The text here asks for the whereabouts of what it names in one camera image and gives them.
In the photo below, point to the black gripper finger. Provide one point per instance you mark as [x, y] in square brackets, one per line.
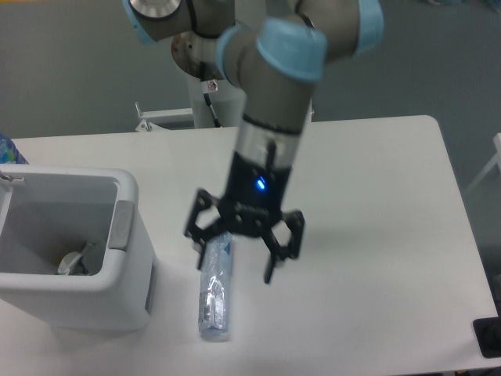
[295, 222]
[201, 236]

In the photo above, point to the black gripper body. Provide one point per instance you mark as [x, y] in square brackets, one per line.
[251, 203]

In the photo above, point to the crushed clear plastic bottle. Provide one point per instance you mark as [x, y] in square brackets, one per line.
[215, 287]

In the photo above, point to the white face mask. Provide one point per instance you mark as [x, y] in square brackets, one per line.
[91, 260]

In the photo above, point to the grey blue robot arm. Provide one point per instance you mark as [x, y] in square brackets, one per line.
[302, 43]

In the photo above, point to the white open trash can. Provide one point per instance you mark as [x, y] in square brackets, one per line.
[48, 212]

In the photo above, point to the trash inside the can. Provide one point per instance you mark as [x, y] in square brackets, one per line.
[71, 265]

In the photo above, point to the black clamp at table edge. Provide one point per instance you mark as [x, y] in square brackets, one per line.
[487, 331]

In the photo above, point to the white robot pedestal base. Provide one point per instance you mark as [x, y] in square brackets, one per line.
[211, 105]

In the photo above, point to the white frame at right edge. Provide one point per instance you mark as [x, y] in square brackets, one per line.
[492, 165]

